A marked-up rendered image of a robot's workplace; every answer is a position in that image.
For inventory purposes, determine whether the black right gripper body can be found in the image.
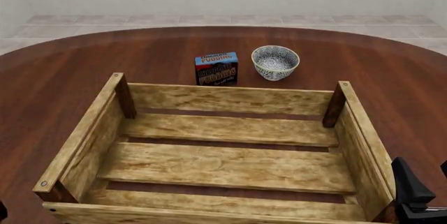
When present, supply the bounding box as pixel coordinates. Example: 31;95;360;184
395;202;447;224

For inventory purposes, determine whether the wooden slat tray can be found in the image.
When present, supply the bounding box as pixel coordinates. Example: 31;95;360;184
32;71;402;224

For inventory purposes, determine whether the patterned white bowl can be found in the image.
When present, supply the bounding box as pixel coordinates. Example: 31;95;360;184
251;45;301;82

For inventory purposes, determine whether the chocolate pudding box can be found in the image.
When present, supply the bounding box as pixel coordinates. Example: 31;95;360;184
194;51;241;87

